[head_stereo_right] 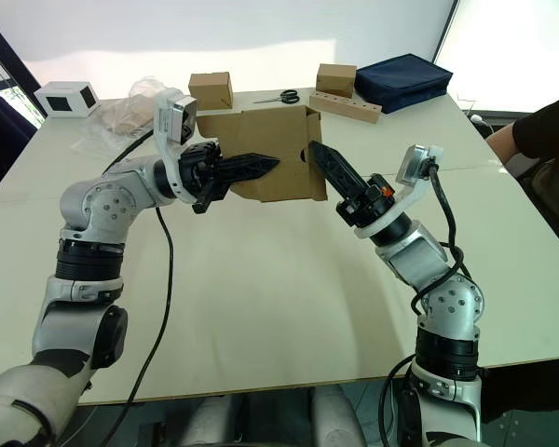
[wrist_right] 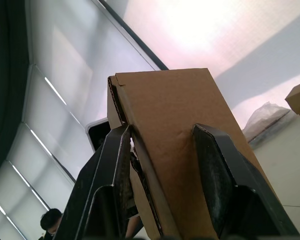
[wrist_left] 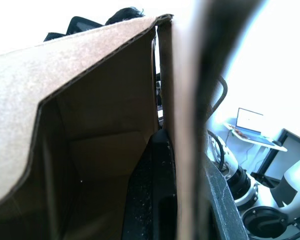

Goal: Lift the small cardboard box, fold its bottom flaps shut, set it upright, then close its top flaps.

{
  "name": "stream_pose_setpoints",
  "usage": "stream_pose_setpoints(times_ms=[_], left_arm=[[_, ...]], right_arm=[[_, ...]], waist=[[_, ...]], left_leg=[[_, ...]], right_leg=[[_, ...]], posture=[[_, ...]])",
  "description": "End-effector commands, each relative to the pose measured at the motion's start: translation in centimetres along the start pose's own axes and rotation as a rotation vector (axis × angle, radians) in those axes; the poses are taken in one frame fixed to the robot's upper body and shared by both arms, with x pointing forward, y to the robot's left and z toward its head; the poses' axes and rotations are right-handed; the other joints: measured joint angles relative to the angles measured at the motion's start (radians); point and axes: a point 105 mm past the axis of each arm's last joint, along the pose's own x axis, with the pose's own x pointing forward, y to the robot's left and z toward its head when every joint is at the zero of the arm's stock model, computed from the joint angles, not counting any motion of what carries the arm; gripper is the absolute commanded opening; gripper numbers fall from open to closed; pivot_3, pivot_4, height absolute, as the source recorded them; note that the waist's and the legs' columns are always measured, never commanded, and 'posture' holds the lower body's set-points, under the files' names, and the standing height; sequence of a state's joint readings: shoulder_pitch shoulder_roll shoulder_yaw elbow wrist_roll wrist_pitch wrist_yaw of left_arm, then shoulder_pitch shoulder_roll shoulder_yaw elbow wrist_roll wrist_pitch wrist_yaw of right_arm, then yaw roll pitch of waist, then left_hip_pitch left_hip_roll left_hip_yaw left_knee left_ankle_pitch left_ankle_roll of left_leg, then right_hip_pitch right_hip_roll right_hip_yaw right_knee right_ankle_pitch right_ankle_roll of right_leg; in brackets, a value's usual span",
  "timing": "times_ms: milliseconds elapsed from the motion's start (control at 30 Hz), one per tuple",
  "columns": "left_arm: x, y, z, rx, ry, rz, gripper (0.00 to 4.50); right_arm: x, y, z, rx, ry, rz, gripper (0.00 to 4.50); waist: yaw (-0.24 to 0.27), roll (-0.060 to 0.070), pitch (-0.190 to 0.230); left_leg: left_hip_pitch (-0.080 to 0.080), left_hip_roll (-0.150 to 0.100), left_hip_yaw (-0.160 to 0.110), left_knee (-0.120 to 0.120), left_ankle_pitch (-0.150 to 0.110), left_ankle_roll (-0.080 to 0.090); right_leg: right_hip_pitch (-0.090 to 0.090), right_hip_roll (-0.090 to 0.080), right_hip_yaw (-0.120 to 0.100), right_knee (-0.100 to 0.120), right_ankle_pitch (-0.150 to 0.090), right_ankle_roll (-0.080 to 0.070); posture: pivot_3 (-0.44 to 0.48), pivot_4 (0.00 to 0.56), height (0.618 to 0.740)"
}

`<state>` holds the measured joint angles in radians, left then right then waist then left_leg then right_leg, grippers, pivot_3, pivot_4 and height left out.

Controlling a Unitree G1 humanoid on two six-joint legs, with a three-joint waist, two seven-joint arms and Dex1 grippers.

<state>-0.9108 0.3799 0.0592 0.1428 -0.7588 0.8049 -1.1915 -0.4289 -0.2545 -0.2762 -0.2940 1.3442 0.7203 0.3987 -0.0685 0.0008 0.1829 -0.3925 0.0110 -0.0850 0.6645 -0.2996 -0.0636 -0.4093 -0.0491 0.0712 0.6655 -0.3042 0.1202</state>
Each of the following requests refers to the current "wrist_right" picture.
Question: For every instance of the clear plastic bag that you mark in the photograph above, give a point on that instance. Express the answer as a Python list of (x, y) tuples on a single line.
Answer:
[(265, 115)]

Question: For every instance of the open-flapped brown cardboard box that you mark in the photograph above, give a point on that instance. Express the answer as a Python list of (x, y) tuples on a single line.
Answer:
[(170, 112)]

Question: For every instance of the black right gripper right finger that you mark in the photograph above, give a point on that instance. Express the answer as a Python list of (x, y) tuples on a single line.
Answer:
[(240, 190)]

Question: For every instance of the person with black hair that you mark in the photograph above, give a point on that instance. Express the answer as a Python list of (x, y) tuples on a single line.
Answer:
[(51, 220)]

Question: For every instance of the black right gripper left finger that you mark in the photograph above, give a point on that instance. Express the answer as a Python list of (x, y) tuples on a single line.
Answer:
[(95, 180)]

